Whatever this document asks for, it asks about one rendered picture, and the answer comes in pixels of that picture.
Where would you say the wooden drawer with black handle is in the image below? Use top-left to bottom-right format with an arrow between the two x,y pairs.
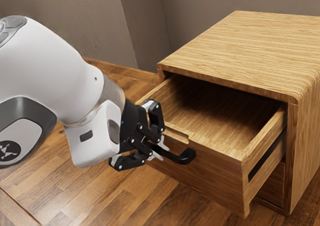
135,75 -> 288,219

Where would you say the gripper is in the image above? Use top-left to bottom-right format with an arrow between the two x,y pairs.
108,98 -> 171,172

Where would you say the wooden drawer cabinet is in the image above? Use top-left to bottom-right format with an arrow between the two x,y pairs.
156,10 -> 320,217

